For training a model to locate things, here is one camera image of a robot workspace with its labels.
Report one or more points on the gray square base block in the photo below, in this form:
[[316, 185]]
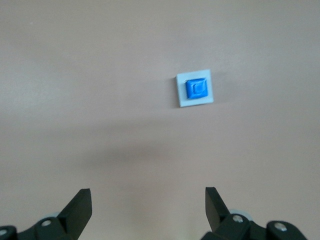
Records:
[[181, 95]]

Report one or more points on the blue square part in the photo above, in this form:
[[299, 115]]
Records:
[[196, 88]]

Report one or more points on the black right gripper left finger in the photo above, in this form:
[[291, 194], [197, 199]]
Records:
[[75, 212]]

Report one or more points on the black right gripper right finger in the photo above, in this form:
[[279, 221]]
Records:
[[216, 212]]

